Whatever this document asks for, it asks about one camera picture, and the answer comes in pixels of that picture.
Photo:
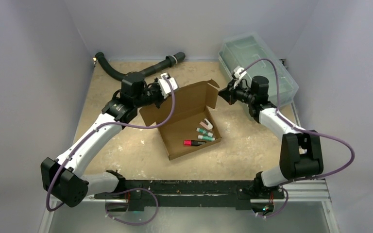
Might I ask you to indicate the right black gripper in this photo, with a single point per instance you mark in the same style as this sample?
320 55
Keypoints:
231 95

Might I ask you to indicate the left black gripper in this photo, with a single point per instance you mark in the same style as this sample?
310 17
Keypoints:
161 98

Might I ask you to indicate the pink white clip tool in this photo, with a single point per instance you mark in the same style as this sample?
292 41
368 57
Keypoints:
205 123

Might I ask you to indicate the brown cardboard box sheet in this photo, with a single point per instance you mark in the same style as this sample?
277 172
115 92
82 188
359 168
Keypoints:
192 104

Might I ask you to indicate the green white tube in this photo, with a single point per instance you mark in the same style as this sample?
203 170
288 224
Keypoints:
206 138
204 132

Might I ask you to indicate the black red marker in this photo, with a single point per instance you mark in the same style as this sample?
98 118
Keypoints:
193 143

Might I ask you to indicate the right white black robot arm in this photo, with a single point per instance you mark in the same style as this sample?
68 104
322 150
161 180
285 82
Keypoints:
300 153

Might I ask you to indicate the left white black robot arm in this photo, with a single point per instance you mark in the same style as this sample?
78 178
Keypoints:
63 178

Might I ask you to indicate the clear plastic storage bin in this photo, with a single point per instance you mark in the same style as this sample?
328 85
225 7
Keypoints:
243 49

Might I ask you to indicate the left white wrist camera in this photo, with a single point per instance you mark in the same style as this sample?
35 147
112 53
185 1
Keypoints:
167 84

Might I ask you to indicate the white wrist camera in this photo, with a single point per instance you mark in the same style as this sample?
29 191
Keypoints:
238 74
167 84

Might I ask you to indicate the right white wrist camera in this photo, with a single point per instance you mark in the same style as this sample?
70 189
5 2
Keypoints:
238 74

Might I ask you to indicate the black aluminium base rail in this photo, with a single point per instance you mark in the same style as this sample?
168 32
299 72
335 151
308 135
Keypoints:
181 193

